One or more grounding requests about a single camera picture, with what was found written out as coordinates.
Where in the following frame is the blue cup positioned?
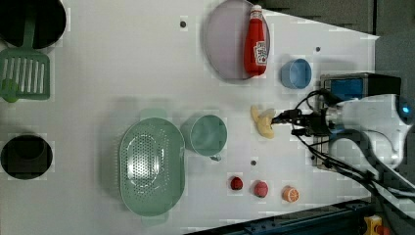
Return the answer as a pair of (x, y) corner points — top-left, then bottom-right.
(281, 59), (312, 89)

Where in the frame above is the black toaster oven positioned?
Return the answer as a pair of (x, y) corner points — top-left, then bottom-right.
(321, 73), (414, 169)

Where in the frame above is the red ketchup bottle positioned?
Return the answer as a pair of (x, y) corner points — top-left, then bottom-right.
(244, 5), (268, 76)

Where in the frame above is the green perforated colander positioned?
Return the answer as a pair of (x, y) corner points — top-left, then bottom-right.
(118, 109), (185, 227)

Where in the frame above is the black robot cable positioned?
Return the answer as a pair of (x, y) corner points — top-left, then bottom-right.
(290, 88), (415, 210)

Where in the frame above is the pink strawberry toy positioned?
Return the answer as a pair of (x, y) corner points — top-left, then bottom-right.
(254, 181), (268, 198)

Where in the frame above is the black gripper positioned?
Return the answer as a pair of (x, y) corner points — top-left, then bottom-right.
(271, 109), (331, 137)

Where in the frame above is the yellow banana toy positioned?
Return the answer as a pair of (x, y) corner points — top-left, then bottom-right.
(251, 106), (275, 139)

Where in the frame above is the pale pink round plate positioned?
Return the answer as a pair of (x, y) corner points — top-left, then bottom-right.
(203, 0), (270, 82)

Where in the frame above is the blue metal frame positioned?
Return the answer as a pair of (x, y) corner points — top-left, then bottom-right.
(186, 200), (374, 235)

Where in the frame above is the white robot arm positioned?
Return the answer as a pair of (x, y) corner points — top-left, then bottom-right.
(267, 91), (414, 218)

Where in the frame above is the orange slice toy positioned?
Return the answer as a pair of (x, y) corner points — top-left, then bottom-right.
(282, 186), (300, 203)

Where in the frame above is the large black round holder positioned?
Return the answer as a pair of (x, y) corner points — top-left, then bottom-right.
(0, 0), (67, 49)

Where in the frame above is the dark red tomato toy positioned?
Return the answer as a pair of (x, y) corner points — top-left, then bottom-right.
(230, 176), (243, 191)

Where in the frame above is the green slotted spatula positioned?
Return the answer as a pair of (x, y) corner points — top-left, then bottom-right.
(0, 25), (50, 103)

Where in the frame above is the yellow red emergency button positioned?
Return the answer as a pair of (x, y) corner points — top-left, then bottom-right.
(364, 215), (391, 235)

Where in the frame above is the small black round holder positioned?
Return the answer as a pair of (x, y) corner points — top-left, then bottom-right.
(1, 135), (53, 180)

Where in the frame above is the green mug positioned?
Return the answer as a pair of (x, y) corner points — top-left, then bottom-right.
(180, 115), (228, 162)

